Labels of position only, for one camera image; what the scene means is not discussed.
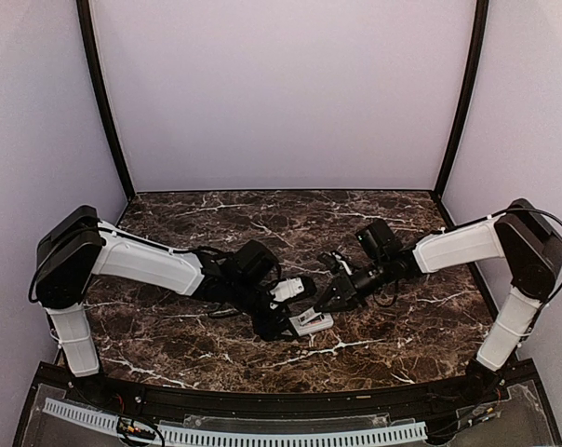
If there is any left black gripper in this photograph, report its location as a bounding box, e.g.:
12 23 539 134
229 278 299 342

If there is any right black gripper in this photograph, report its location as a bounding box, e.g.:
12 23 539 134
314 255 392 313

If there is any white remote control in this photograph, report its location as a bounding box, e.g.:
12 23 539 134
289 309 334 337

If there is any white battery cover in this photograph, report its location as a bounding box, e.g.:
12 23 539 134
296 311 322 327

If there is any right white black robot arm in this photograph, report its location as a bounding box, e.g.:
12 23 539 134
314 198 562 404

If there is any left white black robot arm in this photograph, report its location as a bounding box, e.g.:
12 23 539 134
28 206 304 406

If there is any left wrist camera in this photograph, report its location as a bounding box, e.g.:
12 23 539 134
270 276 317 304

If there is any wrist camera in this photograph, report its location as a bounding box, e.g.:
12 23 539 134
317 251 353 276
270 276 317 304

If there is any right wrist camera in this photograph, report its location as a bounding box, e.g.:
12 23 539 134
317 251 353 276

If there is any white slotted cable duct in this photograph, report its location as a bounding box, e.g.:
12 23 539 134
43 398 427 446

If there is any black front rail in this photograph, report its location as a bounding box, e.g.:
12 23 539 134
33 360 538 420

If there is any right black frame post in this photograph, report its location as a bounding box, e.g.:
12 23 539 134
434 0 489 200

